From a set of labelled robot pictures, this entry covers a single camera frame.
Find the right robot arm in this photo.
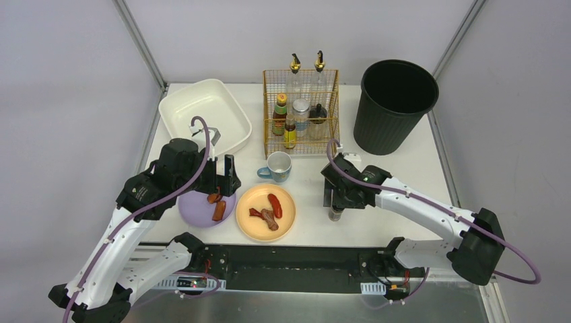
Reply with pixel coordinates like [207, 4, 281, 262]
[321, 154, 505, 285]

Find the oil bottle with brown liquid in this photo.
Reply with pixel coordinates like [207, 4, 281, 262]
[310, 50, 329, 106]

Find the black ribbed trash bin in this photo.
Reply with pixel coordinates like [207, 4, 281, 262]
[354, 59, 439, 155]

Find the small red sausage piece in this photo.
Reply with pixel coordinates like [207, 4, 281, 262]
[249, 208, 264, 219]

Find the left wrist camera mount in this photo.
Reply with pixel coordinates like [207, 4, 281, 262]
[189, 125, 221, 159]

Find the thin orange food piece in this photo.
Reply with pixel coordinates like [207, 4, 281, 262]
[207, 194, 218, 204]

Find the yellow plate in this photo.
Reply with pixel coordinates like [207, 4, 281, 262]
[236, 184, 296, 242]

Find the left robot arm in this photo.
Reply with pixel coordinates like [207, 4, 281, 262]
[48, 138, 241, 322]

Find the clear oil bottle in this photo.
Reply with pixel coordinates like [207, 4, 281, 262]
[286, 53, 303, 104]

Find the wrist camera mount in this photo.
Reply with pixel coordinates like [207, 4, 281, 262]
[337, 144, 362, 169]
[189, 125, 221, 159]

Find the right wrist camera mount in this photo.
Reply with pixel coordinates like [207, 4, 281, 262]
[337, 144, 362, 169]

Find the dark spice jar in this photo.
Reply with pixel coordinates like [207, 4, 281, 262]
[328, 206, 344, 222]

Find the blue white mug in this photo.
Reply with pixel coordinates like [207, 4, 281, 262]
[257, 151, 292, 183]

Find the white plastic tub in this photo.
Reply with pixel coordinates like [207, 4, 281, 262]
[158, 79, 253, 156]

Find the brown meat piece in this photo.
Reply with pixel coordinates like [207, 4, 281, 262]
[261, 209, 279, 231]

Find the silver lid shaker jar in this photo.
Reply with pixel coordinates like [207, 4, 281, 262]
[292, 98, 310, 139]

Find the yellow cap sauce bottle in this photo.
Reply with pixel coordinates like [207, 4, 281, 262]
[271, 93, 288, 136]

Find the purple plate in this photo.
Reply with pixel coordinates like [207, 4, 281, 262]
[177, 191, 237, 228]

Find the orange fried food piece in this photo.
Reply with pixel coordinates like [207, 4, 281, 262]
[211, 200, 226, 222]

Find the small yellow label bottle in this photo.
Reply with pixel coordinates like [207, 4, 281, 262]
[283, 114, 297, 149]

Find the gold wire basket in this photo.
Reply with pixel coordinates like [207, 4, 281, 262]
[263, 69, 340, 156]

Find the black lid round jar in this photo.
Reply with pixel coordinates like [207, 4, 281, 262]
[308, 104, 328, 141]

